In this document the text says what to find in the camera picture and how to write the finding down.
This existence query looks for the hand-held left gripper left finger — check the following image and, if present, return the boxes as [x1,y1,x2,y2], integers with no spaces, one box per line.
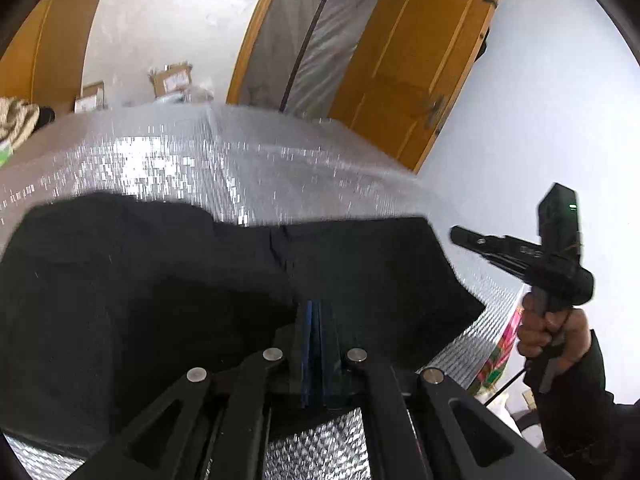
[67,300,316,480]

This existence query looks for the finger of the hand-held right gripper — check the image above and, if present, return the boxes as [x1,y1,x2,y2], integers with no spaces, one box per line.
[450,226,541,267]

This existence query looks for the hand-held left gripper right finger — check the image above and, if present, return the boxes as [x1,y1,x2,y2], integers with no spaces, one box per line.
[316,300,576,480]

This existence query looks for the black pants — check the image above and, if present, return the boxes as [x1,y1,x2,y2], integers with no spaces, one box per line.
[0,191,487,461]

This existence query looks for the person's right forearm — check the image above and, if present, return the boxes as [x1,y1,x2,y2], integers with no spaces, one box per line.
[522,330,640,480]

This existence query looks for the person's right hand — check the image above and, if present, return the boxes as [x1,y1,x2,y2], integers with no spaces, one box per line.
[516,292,593,376]

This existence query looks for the colourful striped bedsheet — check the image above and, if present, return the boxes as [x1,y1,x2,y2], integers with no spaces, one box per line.
[470,305,526,396]

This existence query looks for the white cloth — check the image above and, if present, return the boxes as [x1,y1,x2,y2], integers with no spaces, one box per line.
[487,395,544,452]

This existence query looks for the silver foil mat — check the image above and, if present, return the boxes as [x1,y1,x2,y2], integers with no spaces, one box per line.
[0,102,526,480]

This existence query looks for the wooden door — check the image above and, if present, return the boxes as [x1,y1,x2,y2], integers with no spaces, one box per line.
[327,0,507,175]

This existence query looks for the clear plastic door curtain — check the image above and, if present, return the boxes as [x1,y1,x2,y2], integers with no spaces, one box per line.
[240,0,388,121]

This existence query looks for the pile of packets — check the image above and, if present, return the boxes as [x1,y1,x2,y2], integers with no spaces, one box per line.
[155,82,216,106]

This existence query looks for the cardboard box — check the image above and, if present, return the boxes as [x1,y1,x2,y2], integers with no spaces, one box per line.
[148,62,194,100]

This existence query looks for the white box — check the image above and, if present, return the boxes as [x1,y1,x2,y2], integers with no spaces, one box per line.
[74,80,107,113]

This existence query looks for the beige floral blanket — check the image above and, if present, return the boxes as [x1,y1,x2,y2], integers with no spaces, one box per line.
[0,97,41,151]

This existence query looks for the wooden wardrobe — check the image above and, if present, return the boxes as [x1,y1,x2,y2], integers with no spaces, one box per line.
[0,0,116,116]

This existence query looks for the metal door handle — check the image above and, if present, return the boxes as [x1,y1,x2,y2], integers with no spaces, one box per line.
[425,94,449,134]

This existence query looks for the wooden door frame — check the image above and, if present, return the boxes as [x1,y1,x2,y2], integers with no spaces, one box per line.
[226,0,293,106]

